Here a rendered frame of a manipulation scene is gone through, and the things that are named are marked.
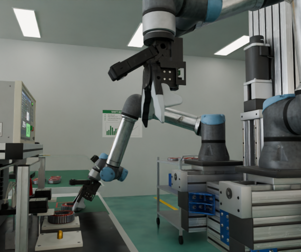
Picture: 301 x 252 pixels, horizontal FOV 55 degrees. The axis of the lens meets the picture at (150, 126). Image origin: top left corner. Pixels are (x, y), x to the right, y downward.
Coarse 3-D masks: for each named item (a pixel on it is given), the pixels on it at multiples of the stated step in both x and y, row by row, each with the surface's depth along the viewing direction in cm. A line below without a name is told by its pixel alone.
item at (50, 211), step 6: (30, 198) 103; (36, 198) 103; (42, 198) 103; (30, 204) 98; (36, 204) 98; (42, 204) 99; (0, 210) 95; (6, 210) 96; (12, 210) 96; (30, 210) 98; (36, 210) 98; (42, 210) 99; (48, 210) 102
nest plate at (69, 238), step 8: (56, 232) 109; (64, 232) 109; (72, 232) 109; (80, 232) 109; (40, 240) 100; (48, 240) 100; (56, 240) 100; (64, 240) 100; (72, 240) 100; (80, 240) 100; (40, 248) 94; (48, 248) 95; (56, 248) 95
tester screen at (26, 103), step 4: (24, 96) 103; (24, 100) 103; (28, 100) 113; (24, 104) 103; (28, 104) 113; (24, 108) 103; (28, 108) 114; (24, 112) 103; (28, 112) 114; (24, 116) 103; (24, 120) 104; (24, 128) 104; (24, 136) 104
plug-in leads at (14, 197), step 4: (8, 184) 98; (12, 184) 98; (16, 184) 101; (8, 188) 98; (12, 188) 98; (8, 192) 98; (12, 192) 98; (12, 196) 98; (4, 200) 97; (12, 200) 98; (4, 204) 96; (12, 204) 98; (4, 208) 96
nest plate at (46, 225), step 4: (76, 216) 134; (44, 220) 127; (76, 220) 127; (44, 224) 120; (48, 224) 120; (52, 224) 120; (56, 224) 120; (60, 224) 120; (64, 224) 120; (68, 224) 120; (72, 224) 120; (76, 224) 121; (44, 228) 117; (48, 228) 117; (52, 228) 118; (56, 228) 118
